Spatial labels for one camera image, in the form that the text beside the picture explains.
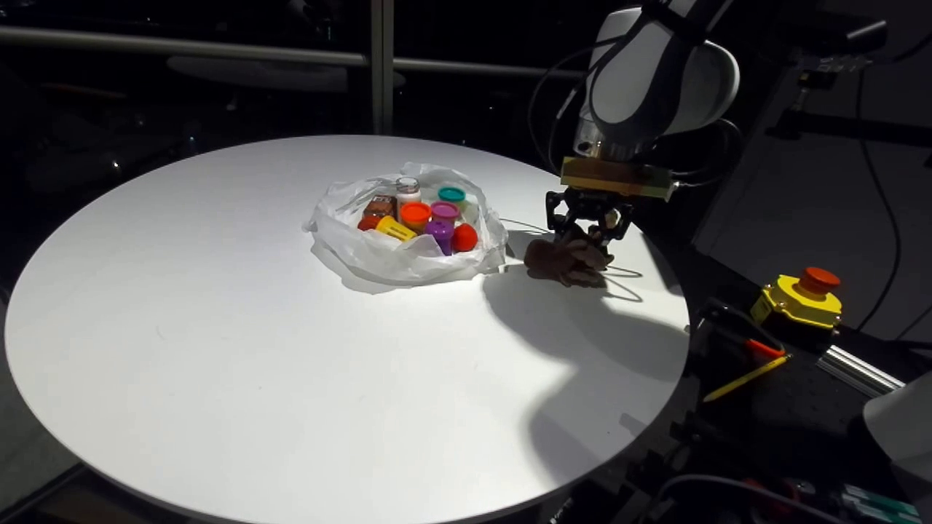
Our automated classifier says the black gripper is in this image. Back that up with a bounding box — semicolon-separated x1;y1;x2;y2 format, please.
544;190;628;258

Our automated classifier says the teal lid playdough tub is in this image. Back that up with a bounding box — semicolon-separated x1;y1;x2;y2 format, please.
437;187;465;204

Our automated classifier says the purple playdough tub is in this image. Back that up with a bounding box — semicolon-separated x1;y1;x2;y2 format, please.
426;219;455;257

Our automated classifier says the magenta lid playdough tub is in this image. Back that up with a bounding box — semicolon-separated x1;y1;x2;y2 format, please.
430;201;461;220

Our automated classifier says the red lid yellow tub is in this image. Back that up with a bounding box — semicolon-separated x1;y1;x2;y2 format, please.
376;201;430;242

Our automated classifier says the white pill bottle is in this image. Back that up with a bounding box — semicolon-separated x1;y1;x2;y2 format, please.
395;174;421;201

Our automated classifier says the red lid spice jar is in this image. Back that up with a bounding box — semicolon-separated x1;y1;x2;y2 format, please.
357;194;399;229

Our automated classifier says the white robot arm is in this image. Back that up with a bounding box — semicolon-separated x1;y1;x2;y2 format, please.
544;0;743;251

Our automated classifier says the white plastic bag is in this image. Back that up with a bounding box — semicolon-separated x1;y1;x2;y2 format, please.
308;162;506;284

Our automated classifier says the yellow emergency stop button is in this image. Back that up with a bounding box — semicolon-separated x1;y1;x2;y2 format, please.
750;264;845;328

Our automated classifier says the metal window railing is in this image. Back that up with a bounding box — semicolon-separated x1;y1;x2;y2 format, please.
0;24;547;78

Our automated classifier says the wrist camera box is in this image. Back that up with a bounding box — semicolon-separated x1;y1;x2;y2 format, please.
558;156;675;201

